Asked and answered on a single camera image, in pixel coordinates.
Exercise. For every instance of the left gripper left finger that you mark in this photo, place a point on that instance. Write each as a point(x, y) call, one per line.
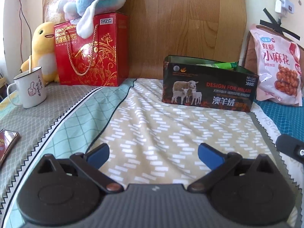
point(88, 165)

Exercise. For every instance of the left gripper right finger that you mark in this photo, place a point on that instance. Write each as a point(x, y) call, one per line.
point(220, 164)

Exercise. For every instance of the green snack packet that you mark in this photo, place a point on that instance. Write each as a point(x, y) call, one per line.
point(222, 65)

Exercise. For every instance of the blue checked sheet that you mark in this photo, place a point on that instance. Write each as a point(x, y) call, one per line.
point(288, 119)

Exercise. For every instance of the patterned bed quilt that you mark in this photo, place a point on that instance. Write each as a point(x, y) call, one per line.
point(150, 141)

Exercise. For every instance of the black sheep-print box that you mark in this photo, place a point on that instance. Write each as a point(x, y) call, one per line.
point(186, 83)

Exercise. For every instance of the smartphone with red case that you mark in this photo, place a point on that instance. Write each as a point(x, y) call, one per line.
point(7, 141)

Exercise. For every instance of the pink fried-twist snack bag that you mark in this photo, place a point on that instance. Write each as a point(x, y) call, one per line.
point(278, 68)

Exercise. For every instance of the brown cushion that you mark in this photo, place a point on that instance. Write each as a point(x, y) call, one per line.
point(250, 59)

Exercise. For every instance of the white enamel mug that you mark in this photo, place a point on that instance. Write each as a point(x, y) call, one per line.
point(30, 88)

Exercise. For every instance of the red gift bag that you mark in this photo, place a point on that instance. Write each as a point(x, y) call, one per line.
point(99, 60)

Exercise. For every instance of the yellow duck plush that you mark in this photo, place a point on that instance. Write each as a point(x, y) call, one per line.
point(43, 51)

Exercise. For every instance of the black tape cross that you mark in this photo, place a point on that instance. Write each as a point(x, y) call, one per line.
point(276, 25)

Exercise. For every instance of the wooden headboard panel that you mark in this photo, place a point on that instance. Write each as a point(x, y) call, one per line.
point(208, 29)

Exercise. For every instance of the white power strip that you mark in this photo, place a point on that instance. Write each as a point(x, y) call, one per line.
point(284, 7)

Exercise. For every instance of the pastel rainbow plush toy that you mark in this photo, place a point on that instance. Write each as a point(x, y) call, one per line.
point(85, 10)

